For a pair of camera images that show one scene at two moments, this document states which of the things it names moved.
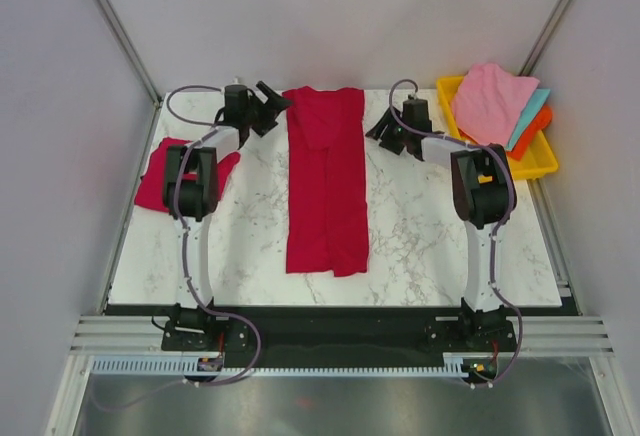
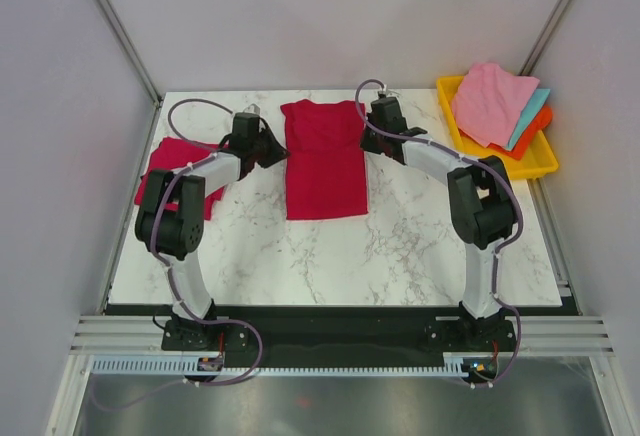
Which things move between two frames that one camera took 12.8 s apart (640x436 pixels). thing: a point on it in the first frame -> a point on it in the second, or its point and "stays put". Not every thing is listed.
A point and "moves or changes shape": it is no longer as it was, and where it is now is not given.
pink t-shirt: x=487 y=102 stays put
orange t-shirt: x=540 y=123 stays put
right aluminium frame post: x=555 y=16 stays put
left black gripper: x=268 y=123 -> x=277 y=152
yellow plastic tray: x=540 y=161 stays put
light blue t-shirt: x=532 y=106 stays put
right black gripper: x=387 y=142 -> x=366 y=143
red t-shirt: x=326 y=185 moves or changes shape
